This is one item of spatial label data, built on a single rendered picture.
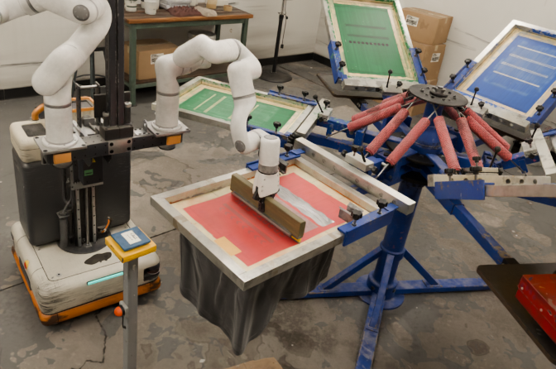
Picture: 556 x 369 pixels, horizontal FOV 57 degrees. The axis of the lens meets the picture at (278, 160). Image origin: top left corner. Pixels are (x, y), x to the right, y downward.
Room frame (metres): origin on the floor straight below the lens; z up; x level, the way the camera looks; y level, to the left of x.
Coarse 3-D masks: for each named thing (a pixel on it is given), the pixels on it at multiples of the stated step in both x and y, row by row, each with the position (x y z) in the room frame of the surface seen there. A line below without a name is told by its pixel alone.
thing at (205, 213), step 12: (288, 180) 2.01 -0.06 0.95; (300, 180) 2.03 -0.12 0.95; (300, 192) 1.93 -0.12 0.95; (312, 192) 1.94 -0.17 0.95; (204, 204) 1.71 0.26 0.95; (216, 204) 1.73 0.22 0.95; (288, 204) 1.81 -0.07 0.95; (192, 216) 1.62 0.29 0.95; (204, 216) 1.63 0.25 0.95; (216, 216) 1.65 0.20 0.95; (216, 228) 1.57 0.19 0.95; (228, 228) 1.58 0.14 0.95
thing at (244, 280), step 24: (312, 168) 2.10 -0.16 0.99; (168, 192) 1.70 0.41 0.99; (192, 192) 1.75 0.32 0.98; (168, 216) 1.57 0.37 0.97; (192, 240) 1.46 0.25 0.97; (336, 240) 1.57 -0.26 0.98; (216, 264) 1.36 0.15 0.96; (264, 264) 1.36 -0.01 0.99; (288, 264) 1.39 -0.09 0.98; (240, 288) 1.26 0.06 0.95
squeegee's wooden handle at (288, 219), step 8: (232, 176) 1.81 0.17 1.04; (240, 176) 1.81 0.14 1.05; (232, 184) 1.81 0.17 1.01; (240, 184) 1.78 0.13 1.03; (248, 184) 1.75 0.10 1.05; (240, 192) 1.77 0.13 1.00; (248, 192) 1.74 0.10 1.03; (248, 200) 1.73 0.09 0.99; (256, 200) 1.70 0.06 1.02; (264, 200) 1.67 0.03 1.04; (272, 200) 1.66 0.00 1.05; (272, 208) 1.64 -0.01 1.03; (280, 208) 1.62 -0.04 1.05; (272, 216) 1.64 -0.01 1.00; (280, 216) 1.61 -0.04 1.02; (288, 216) 1.58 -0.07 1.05; (296, 216) 1.58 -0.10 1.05; (280, 224) 1.60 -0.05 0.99; (288, 224) 1.58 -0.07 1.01; (296, 224) 1.55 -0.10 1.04; (304, 224) 1.56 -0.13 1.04; (296, 232) 1.55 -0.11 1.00
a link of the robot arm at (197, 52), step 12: (204, 36) 1.84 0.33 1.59; (180, 48) 1.92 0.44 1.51; (192, 48) 1.87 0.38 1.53; (204, 48) 1.80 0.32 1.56; (216, 48) 1.80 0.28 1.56; (228, 48) 1.85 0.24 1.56; (180, 60) 1.91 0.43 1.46; (192, 60) 1.90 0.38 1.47; (204, 60) 1.98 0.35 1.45; (216, 60) 1.80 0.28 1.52; (228, 60) 1.86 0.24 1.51
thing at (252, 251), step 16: (288, 208) 1.78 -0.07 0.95; (320, 208) 1.82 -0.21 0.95; (336, 208) 1.84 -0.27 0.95; (272, 224) 1.65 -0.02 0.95; (336, 224) 1.72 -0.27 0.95; (240, 240) 1.52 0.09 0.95; (288, 240) 1.56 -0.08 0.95; (304, 240) 1.58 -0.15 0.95; (240, 256) 1.42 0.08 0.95; (256, 256) 1.44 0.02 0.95
